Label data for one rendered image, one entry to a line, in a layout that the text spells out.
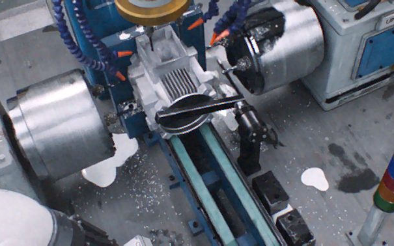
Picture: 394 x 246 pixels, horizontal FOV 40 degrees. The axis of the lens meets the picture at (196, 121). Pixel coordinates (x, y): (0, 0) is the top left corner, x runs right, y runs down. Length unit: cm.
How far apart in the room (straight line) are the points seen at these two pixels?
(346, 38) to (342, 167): 37
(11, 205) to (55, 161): 49
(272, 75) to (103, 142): 47
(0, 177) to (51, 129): 15
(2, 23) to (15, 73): 86
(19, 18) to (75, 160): 150
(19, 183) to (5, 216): 50
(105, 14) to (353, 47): 68
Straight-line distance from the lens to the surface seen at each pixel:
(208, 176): 150
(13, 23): 273
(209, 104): 137
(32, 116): 131
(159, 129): 141
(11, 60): 196
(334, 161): 160
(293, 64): 144
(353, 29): 146
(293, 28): 143
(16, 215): 85
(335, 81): 160
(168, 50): 139
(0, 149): 128
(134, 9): 122
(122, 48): 143
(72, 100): 130
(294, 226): 142
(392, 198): 123
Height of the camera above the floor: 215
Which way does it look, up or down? 55 degrees down
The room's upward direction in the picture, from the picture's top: 5 degrees counter-clockwise
